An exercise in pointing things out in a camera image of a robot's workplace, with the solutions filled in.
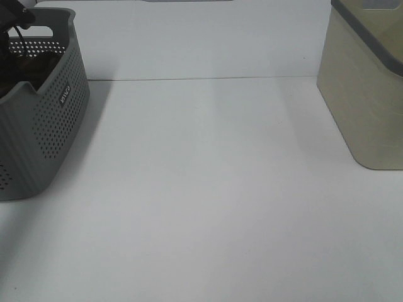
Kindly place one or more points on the brown towel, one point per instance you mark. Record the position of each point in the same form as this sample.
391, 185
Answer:
34, 70

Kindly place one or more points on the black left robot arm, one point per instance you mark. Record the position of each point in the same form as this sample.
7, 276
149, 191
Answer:
13, 13

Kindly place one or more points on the grey perforated laundry basket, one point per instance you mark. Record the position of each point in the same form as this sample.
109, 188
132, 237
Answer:
38, 127

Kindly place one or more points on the beige plastic storage bin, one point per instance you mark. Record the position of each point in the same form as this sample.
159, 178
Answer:
360, 79

